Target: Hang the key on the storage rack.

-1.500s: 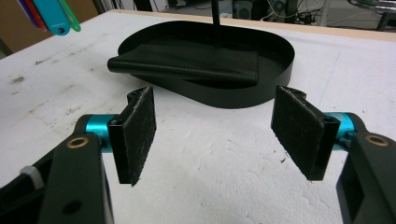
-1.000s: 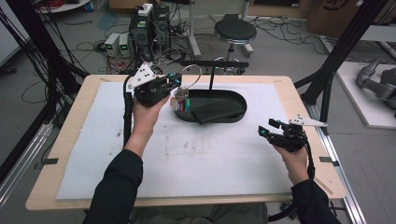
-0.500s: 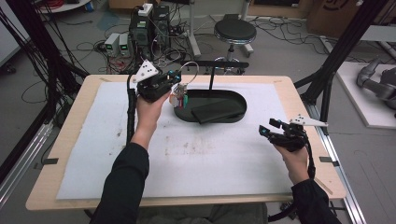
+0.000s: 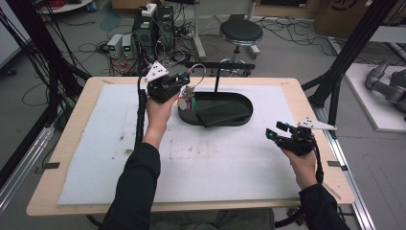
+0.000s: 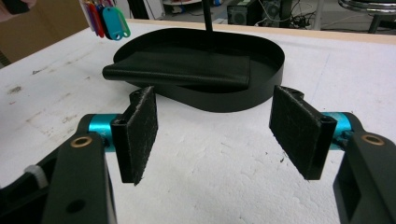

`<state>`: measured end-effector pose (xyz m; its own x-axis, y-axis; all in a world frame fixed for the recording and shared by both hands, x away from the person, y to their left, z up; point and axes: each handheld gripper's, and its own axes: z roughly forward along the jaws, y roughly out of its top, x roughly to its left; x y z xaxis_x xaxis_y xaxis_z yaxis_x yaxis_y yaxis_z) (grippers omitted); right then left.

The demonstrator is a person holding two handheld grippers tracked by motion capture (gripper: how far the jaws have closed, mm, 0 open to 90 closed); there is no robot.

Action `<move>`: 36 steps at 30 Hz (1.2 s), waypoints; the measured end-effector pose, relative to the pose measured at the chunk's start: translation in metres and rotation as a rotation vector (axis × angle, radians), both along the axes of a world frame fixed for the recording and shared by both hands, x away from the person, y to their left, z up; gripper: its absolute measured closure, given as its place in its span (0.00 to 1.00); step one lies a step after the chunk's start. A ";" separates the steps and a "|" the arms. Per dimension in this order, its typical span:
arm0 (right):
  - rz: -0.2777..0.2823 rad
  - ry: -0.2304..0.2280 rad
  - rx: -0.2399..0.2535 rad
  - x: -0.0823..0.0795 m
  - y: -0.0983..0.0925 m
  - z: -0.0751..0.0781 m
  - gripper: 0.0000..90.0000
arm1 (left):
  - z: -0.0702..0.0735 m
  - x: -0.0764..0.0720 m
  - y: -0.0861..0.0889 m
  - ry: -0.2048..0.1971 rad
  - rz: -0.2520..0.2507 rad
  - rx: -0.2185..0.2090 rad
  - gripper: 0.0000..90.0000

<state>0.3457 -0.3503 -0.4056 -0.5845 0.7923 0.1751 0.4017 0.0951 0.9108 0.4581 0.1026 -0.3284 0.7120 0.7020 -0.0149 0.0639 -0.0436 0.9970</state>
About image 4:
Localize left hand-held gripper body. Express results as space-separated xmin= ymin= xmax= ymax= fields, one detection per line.
xmin=145 ymin=59 xmax=184 ymax=104

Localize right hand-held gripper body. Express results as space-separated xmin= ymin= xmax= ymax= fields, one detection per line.
xmin=275 ymin=117 xmax=338 ymax=158

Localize key ring with colourful tags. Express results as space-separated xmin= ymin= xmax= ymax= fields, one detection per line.
xmin=177 ymin=62 xmax=207 ymax=112

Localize black oval tray with stand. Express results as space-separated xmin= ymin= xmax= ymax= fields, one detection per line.
xmin=177 ymin=61 xmax=257 ymax=128

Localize black wallet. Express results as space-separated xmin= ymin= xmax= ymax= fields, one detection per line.
xmin=194 ymin=101 xmax=253 ymax=128

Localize person's right hand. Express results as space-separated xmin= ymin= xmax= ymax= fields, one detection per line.
xmin=280 ymin=148 xmax=319 ymax=192

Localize person's left hand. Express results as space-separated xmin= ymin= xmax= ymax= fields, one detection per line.
xmin=141 ymin=92 xmax=182 ymax=151

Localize white desk leg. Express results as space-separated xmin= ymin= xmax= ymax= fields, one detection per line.
xmin=191 ymin=0 xmax=208 ymax=60

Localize black tape strip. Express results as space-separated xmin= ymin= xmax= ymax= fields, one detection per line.
xmin=34 ymin=161 xmax=61 ymax=175
xmin=327 ymin=160 xmax=350 ymax=173

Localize grey bench power supply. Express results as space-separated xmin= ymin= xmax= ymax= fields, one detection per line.
xmin=106 ymin=33 xmax=124 ymax=59
xmin=121 ymin=33 xmax=136 ymax=59

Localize black slim computer tower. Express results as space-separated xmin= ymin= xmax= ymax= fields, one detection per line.
xmin=155 ymin=5 xmax=176 ymax=53

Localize white foam mat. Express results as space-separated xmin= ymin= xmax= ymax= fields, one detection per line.
xmin=56 ymin=83 xmax=312 ymax=206

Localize black round stool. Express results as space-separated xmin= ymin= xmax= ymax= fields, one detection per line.
xmin=218 ymin=18 xmax=264 ymax=78

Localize white power adapter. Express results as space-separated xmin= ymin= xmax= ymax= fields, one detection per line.
xmin=140 ymin=2 xmax=158 ymax=18

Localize white platform board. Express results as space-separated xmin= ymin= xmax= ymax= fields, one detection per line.
xmin=344 ymin=62 xmax=406 ymax=134

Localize person's legs grey trousers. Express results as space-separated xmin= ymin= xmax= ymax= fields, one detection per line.
xmin=149 ymin=208 xmax=276 ymax=230

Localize cardboard box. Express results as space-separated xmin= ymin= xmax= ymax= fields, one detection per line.
xmin=313 ymin=0 xmax=406 ymax=41

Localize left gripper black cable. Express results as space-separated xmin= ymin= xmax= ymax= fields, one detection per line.
xmin=133 ymin=74 xmax=151 ymax=149

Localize tangle of floor cables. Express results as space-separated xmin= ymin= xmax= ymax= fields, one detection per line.
xmin=76 ymin=18 xmax=200 ymax=78

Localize aluminium rail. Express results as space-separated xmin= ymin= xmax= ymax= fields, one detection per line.
xmin=0 ymin=124 xmax=56 ymax=215
xmin=310 ymin=104 xmax=377 ymax=230

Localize black floor cables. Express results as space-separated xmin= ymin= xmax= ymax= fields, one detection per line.
xmin=257 ymin=16 xmax=379 ymax=66

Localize black metal frame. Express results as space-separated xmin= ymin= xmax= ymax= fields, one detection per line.
xmin=301 ymin=0 xmax=400 ymax=129

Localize black frame with cable bundle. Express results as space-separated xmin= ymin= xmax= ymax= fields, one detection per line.
xmin=0 ymin=0 xmax=92 ymax=129

